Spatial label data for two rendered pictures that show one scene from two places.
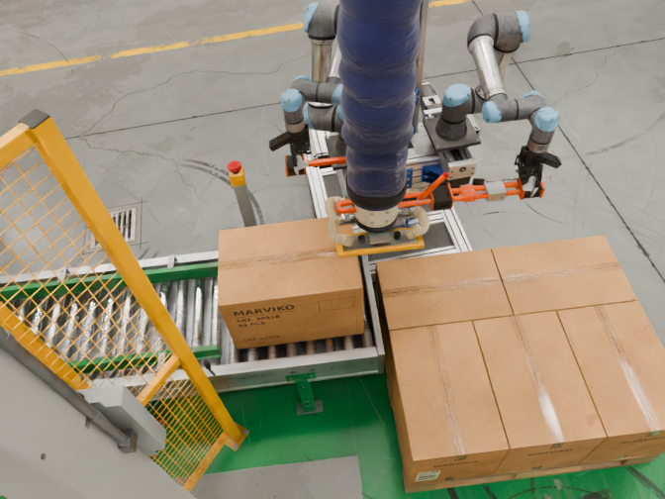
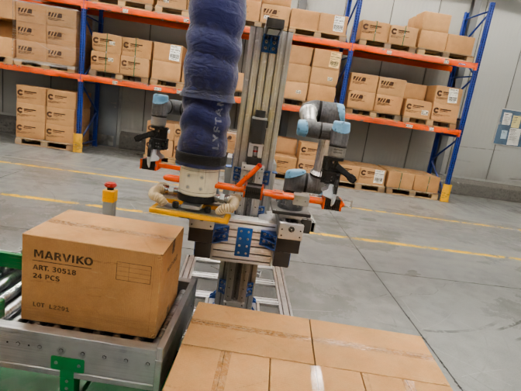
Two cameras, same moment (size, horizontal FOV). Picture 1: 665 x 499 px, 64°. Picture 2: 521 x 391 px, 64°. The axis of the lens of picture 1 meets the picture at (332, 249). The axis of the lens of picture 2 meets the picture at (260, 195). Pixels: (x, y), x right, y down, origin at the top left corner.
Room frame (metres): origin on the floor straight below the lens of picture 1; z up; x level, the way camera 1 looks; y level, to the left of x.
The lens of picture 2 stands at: (-0.42, -0.55, 1.63)
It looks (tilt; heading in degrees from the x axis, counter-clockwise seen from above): 13 degrees down; 2
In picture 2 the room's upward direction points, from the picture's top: 8 degrees clockwise
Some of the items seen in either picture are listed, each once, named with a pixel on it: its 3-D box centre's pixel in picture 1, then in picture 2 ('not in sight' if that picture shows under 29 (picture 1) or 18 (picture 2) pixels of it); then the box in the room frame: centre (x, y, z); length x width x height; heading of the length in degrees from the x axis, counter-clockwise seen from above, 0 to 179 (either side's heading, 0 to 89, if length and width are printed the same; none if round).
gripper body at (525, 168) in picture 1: (531, 159); (331, 170); (1.39, -0.76, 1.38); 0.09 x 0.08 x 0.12; 90
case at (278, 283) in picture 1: (292, 282); (108, 269); (1.37, 0.20, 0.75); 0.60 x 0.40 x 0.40; 92
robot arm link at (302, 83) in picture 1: (304, 90); (174, 107); (1.72, 0.05, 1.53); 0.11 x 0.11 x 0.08; 72
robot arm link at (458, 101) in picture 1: (457, 102); (295, 180); (1.97, -0.63, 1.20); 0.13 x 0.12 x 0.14; 91
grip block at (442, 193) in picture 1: (439, 196); (253, 190); (1.38, -0.44, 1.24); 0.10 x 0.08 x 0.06; 1
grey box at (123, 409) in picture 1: (103, 423); not in sight; (0.45, 0.56, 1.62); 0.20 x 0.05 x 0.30; 92
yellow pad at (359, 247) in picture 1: (379, 239); (191, 209); (1.28, -0.19, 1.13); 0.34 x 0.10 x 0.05; 91
